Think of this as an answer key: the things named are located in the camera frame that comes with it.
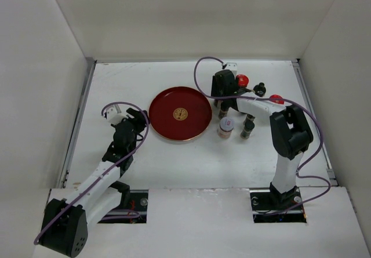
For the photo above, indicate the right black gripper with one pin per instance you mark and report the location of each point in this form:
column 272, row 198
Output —
column 215, row 89

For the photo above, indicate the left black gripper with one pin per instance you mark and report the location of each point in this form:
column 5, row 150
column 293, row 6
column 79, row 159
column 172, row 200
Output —
column 139, row 119

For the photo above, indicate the small black cap spice bottle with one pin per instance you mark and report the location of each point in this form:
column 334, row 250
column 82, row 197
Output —
column 223, row 111

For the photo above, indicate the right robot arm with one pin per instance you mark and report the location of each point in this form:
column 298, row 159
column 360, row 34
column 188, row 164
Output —
column 290, row 132

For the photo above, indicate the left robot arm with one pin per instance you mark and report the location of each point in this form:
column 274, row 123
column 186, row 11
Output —
column 67, row 221

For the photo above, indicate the red lid sauce jar back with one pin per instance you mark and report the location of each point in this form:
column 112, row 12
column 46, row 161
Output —
column 242, row 81

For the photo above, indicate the red lid sauce jar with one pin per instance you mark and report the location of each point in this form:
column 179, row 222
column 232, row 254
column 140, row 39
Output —
column 242, row 81
column 277, row 99

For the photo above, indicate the white lid pink jar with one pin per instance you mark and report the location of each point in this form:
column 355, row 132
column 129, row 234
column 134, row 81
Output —
column 226, row 126

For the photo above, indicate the red round tray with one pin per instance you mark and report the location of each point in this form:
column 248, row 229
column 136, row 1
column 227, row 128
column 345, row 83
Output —
column 180, row 113

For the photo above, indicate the black cap dark bottle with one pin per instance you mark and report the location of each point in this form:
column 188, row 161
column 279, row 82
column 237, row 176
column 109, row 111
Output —
column 260, row 89

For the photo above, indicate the red lid sauce jar right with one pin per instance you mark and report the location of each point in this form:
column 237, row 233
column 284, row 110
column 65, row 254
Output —
column 277, row 99

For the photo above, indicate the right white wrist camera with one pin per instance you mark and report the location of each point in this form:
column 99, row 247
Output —
column 230, row 66

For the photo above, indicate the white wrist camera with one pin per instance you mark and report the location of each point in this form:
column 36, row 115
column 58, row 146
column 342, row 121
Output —
column 230, row 66
column 114, row 114

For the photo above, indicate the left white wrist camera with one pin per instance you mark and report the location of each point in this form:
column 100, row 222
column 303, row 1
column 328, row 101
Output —
column 114, row 114

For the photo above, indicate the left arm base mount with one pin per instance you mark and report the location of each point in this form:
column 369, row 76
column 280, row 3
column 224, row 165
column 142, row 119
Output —
column 132, row 208

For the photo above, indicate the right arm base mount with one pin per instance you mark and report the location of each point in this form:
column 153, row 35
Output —
column 269, row 206

